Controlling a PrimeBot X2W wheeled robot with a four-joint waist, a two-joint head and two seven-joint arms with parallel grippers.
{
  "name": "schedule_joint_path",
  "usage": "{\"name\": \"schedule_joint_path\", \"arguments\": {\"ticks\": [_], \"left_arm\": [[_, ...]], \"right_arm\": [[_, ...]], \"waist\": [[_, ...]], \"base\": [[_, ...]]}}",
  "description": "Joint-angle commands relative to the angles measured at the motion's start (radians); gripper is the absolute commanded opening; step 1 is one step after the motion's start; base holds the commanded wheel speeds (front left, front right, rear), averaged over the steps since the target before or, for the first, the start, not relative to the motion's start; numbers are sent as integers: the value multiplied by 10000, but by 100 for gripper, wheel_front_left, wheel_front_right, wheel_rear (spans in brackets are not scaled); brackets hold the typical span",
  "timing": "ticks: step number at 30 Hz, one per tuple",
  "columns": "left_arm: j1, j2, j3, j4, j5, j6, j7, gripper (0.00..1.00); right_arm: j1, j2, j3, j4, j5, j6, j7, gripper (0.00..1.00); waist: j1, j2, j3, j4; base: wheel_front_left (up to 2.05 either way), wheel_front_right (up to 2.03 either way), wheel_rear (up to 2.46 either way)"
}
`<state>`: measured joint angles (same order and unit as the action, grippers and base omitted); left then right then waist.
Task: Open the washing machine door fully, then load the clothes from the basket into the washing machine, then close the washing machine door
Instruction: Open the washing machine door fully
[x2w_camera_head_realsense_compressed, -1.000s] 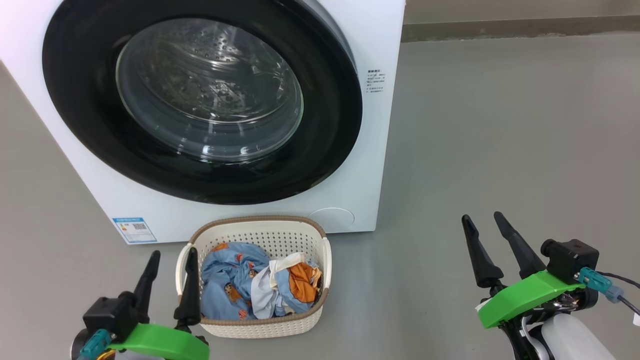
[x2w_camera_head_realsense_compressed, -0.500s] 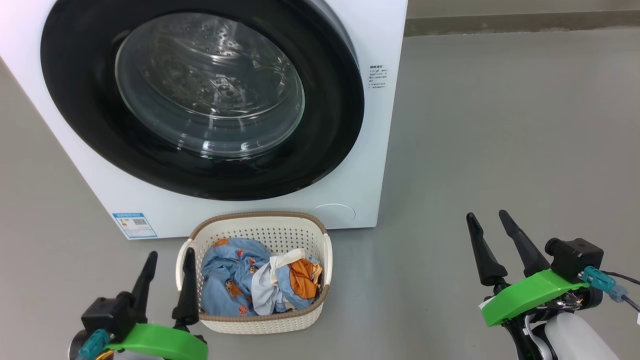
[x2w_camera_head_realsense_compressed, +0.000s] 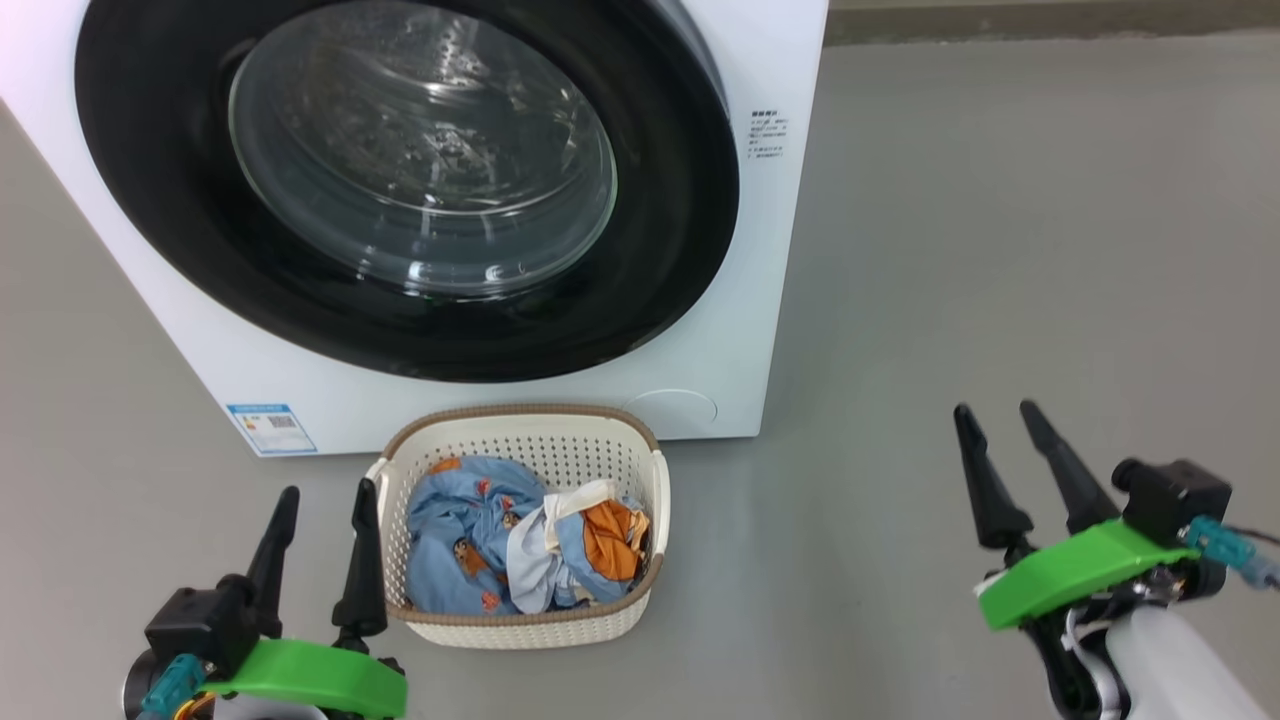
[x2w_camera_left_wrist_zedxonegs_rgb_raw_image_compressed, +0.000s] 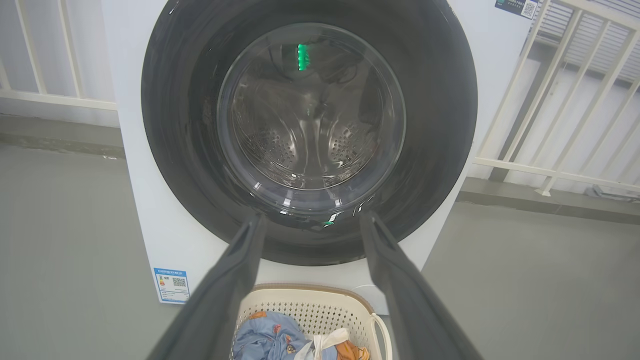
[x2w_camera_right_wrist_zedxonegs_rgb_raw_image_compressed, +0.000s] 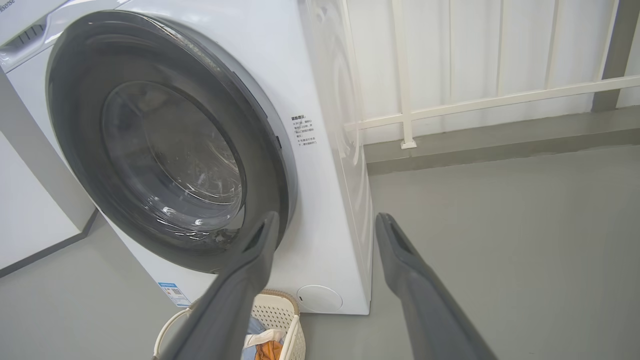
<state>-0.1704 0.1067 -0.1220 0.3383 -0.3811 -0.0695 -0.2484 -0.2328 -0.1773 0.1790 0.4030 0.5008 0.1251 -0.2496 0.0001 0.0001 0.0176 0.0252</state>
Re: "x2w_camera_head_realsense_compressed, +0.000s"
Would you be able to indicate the cream perforated laundry basket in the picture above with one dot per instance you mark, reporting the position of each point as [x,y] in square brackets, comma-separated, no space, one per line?
[620,450]

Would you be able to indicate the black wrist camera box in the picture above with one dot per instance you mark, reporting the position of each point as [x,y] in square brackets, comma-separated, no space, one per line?
[195,625]
[1175,500]

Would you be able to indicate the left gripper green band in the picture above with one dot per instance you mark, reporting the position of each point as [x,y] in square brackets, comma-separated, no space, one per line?
[310,675]

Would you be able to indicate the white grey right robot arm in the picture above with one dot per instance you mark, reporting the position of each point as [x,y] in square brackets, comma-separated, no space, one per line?
[1170,670]

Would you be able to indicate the blue energy label sticker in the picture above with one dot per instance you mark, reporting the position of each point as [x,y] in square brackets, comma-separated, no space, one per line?
[270,428]

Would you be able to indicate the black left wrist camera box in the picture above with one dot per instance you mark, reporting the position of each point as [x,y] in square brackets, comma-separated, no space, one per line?
[195,625]

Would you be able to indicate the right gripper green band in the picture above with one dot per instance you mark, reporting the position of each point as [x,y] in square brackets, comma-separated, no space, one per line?
[1080,575]

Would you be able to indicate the black glass washing machine door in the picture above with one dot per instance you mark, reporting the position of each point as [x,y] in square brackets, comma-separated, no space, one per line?
[650,260]

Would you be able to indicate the blue clothing with orange print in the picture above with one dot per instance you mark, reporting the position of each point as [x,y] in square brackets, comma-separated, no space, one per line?
[460,520]

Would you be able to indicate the white front-load washing machine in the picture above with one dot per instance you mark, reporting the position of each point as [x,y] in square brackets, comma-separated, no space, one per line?
[740,330]

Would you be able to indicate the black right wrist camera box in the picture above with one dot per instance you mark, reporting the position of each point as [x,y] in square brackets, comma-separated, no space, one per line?
[1175,500]

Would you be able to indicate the round white filter cover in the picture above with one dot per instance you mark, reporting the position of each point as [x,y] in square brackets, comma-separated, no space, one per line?
[670,412]

